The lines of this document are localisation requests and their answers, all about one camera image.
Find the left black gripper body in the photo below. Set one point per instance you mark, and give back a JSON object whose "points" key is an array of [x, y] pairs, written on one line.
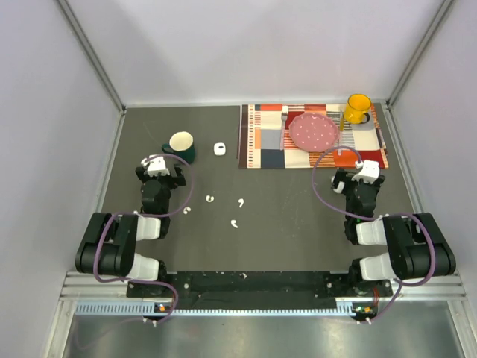
{"points": [[168, 180]]}

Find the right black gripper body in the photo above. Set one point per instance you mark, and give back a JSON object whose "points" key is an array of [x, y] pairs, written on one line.
{"points": [[345, 177]]}

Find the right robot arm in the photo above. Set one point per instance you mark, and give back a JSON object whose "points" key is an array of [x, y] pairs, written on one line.
{"points": [[407, 256]]}

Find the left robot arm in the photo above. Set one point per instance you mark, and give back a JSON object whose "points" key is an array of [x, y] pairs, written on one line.
{"points": [[113, 239]]}

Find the small white earbud case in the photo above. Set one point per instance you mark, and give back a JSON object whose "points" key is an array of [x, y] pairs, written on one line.
{"points": [[219, 149]]}

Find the dark green mug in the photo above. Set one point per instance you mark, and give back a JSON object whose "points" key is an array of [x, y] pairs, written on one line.
{"points": [[182, 145]]}

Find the pink polka dot plate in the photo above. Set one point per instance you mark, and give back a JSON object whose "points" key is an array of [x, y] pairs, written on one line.
{"points": [[313, 132]]}

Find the yellow mug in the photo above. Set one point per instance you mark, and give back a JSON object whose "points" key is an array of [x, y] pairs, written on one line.
{"points": [[357, 109]]}

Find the colourful patchwork placemat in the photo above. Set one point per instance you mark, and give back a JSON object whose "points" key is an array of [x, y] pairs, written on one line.
{"points": [[263, 144]]}

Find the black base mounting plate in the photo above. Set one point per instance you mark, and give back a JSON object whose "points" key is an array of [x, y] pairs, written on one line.
{"points": [[270, 290]]}

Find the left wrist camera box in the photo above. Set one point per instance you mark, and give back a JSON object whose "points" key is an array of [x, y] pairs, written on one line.
{"points": [[155, 166]]}

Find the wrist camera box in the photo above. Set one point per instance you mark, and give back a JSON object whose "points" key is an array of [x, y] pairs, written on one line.
{"points": [[367, 170], [155, 166]]}

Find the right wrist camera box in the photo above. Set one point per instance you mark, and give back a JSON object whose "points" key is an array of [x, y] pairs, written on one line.
{"points": [[367, 170]]}

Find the pink handled fork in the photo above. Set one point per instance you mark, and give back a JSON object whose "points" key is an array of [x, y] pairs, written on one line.
{"points": [[284, 117]]}

